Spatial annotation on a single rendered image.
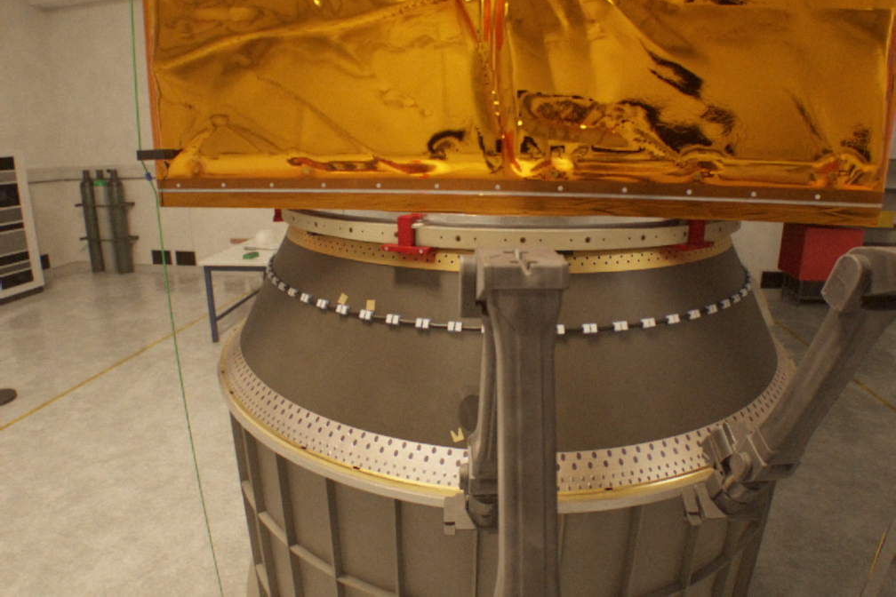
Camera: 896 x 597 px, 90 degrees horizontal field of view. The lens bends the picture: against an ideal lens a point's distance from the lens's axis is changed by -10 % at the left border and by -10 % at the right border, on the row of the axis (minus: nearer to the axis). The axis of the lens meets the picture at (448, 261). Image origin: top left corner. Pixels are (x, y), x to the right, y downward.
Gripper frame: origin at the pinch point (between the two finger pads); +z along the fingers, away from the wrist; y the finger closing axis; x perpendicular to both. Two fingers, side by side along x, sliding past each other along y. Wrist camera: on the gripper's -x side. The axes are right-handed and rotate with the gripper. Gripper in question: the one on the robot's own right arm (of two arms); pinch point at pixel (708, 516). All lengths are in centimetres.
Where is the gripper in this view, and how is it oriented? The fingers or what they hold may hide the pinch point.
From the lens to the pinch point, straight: 116.7
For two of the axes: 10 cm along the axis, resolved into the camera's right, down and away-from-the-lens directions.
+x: 0.1, 6.8, -7.3
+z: -0.1, 7.3, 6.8
